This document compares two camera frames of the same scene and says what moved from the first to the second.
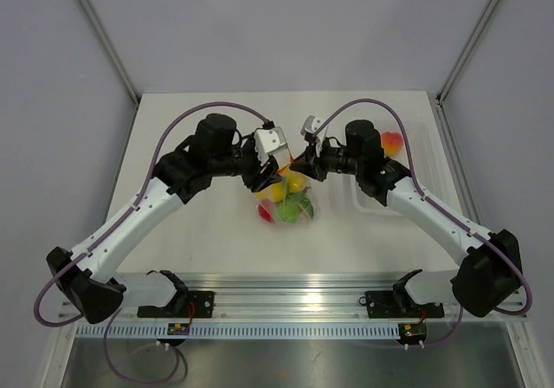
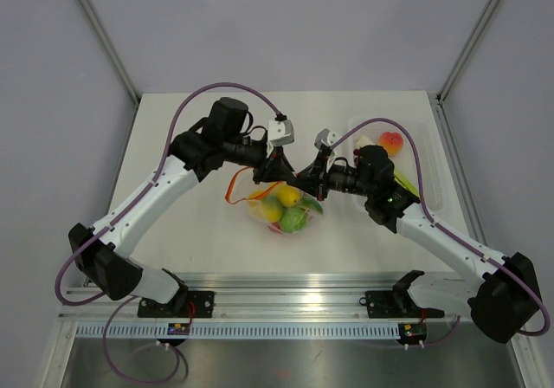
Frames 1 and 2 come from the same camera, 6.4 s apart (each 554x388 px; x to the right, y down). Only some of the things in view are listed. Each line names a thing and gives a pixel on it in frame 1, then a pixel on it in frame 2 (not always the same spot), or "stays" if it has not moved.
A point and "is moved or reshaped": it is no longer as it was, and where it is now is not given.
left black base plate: [187, 304] stays
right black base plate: [399, 304] stays
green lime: [288, 211] is moved or reshaped
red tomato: [263, 212] -> [275, 227]
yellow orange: [275, 192] -> [268, 209]
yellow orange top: [296, 182] is moved or reshaped
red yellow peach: [392, 143] stays
